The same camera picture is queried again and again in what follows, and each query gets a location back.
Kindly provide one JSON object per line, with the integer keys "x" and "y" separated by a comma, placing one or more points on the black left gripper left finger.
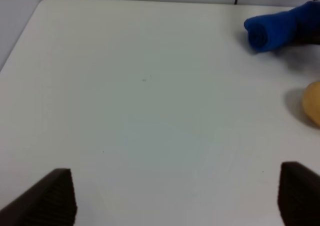
{"x": 51, "y": 201}

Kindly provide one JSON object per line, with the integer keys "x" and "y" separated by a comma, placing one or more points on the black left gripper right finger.
{"x": 298, "y": 195}

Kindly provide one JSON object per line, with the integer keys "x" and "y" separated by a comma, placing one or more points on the blue towel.
{"x": 271, "y": 32}

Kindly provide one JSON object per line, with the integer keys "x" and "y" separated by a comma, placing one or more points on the tan round bun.
{"x": 311, "y": 102}

